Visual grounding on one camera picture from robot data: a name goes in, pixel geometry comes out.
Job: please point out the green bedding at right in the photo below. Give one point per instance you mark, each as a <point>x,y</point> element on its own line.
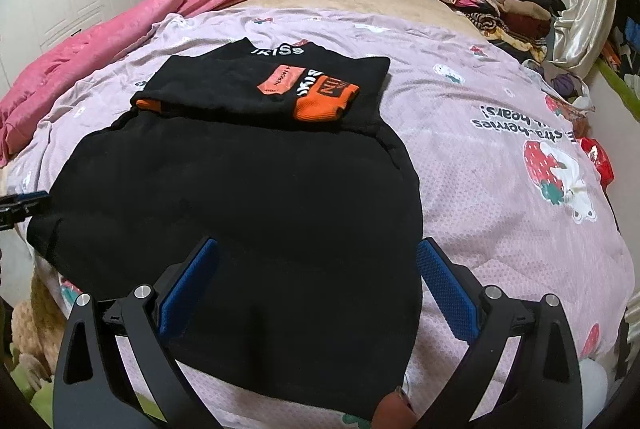
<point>626,94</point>

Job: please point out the pink plush blanket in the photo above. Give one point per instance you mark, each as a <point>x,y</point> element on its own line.
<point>33,93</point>

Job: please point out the beige bed sheet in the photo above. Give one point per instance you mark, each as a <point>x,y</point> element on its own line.
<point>427,12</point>

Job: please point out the black orange sweatshirt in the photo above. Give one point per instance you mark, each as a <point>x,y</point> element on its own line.
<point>282,158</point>

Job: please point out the pile of folded clothes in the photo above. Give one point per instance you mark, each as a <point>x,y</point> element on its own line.
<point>522,28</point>

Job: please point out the person right hand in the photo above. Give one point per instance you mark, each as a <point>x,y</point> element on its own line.
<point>394,412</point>

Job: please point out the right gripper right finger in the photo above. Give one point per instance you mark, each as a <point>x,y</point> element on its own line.
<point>543,388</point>

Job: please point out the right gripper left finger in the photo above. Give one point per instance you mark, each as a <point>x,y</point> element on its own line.
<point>91,386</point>

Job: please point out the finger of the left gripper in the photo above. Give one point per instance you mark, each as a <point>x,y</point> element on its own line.
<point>16,208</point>

